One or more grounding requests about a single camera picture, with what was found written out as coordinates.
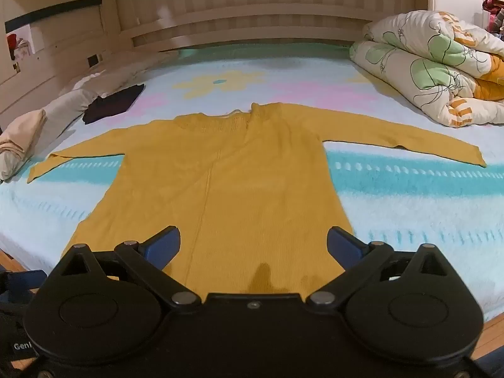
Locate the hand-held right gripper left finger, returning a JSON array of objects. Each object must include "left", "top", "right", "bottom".
[{"left": 58, "top": 226, "right": 201, "bottom": 308}]

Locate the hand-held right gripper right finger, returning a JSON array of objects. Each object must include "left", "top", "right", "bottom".
[{"left": 305, "top": 226, "right": 454, "bottom": 308}]

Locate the mustard yellow knit sweater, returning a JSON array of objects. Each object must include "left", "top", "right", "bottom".
[{"left": 27, "top": 102, "right": 487, "bottom": 296}]

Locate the pile of colourful clothes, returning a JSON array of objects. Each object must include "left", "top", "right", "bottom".
[{"left": 482, "top": 0, "right": 504, "bottom": 37}]

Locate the floral pastel bed blanket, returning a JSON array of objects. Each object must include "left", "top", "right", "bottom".
[{"left": 0, "top": 45, "right": 504, "bottom": 324}]

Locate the folded dark garment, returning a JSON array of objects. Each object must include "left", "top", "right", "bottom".
[{"left": 83, "top": 84, "right": 146, "bottom": 124}]

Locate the pale grey pillow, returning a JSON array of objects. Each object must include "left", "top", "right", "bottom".
[{"left": 39, "top": 70, "right": 136, "bottom": 154}]

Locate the beige pillow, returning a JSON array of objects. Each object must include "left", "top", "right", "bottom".
[{"left": 0, "top": 108, "right": 48, "bottom": 182}]

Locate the folded floral quilt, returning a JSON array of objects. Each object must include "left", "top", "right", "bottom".
[{"left": 350, "top": 10, "right": 504, "bottom": 129}]

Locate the wooden slatted headboard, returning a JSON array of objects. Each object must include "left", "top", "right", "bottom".
[{"left": 0, "top": 0, "right": 430, "bottom": 101}]

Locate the white paper with red print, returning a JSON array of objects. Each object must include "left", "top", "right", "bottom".
[{"left": 5, "top": 25, "right": 45, "bottom": 59}]

